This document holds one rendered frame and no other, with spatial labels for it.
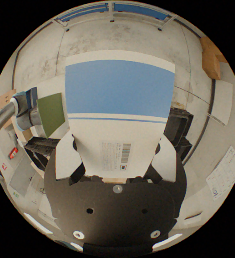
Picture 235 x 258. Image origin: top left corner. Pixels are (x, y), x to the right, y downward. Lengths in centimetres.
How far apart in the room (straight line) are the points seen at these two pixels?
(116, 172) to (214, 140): 260
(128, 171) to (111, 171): 3
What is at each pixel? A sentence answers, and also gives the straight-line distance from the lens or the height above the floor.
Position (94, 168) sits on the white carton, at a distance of 15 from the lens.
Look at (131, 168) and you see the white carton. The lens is 15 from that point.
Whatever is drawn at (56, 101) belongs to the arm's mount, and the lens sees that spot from 60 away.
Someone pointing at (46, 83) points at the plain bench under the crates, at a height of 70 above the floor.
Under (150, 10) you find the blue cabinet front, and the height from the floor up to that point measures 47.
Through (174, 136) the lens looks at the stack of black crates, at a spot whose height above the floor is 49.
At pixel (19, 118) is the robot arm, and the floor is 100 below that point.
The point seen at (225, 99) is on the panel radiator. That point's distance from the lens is 251.
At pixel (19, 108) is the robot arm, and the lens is 59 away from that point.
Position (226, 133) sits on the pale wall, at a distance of 253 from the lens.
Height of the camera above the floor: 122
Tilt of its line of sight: 61 degrees down
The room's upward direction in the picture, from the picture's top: 180 degrees clockwise
